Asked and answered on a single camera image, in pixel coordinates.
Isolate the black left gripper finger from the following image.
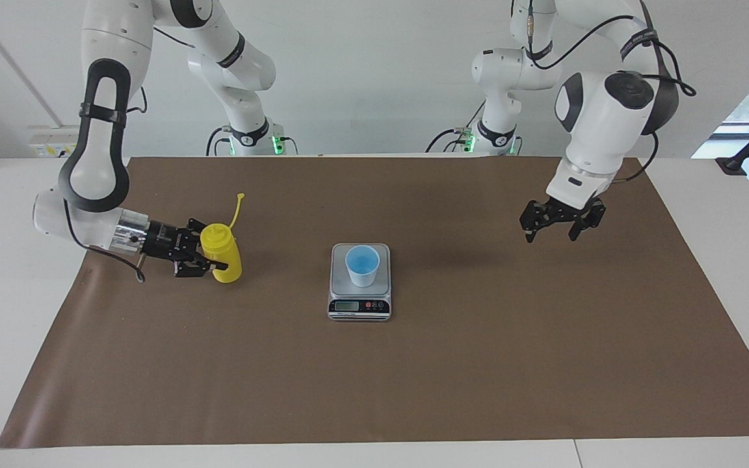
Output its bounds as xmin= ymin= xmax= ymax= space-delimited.
xmin=568 ymin=198 xmax=607 ymax=242
xmin=521 ymin=200 xmax=547 ymax=244

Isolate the yellow squeeze bottle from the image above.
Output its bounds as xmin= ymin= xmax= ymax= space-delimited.
xmin=200 ymin=192 xmax=246 ymax=284

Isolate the light blue plastic cup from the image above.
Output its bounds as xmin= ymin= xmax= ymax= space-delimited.
xmin=345 ymin=245 xmax=381 ymax=288

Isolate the silver digital kitchen scale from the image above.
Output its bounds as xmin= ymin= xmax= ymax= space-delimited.
xmin=327 ymin=243 xmax=393 ymax=323

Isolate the brown paper table mat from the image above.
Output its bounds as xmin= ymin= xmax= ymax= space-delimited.
xmin=0 ymin=156 xmax=749 ymax=449

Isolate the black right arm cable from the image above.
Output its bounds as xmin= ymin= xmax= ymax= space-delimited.
xmin=62 ymin=84 xmax=149 ymax=284

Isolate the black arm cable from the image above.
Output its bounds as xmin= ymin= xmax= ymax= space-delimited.
xmin=62 ymin=84 xmax=149 ymax=284
xmin=524 ymin=0 xmax=697 ymax=183

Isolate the white wall socket box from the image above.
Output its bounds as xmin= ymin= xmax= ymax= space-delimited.
xmin=28 ymin=125 xmax=81 ymax=159

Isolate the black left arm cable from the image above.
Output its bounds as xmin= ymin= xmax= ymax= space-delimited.
xmin=524 ymin=0 xmax=697 ymax=183

